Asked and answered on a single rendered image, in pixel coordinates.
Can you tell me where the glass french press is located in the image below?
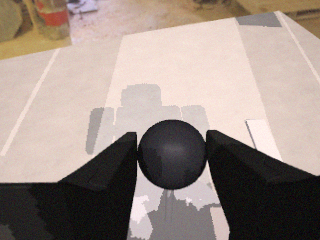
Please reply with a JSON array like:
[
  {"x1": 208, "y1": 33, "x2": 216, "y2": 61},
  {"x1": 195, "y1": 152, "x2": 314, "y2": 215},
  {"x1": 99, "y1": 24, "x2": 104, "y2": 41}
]
[{"x1": 127, "y1": 119, "x2": 234, "y2": 240}]

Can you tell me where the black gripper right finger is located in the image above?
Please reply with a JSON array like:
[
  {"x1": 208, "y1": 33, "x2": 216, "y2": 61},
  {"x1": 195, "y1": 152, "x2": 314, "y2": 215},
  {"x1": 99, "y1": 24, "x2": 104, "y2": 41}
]
[{"x1": 206, "y1": 130, "x2": 320, "y2": 240}]

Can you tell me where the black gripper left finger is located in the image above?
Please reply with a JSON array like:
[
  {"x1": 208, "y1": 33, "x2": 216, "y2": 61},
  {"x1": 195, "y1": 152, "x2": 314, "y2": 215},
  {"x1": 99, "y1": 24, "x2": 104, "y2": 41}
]
[{"x1": 0, "y1": 132, "x2": 138, "y2": 240}]

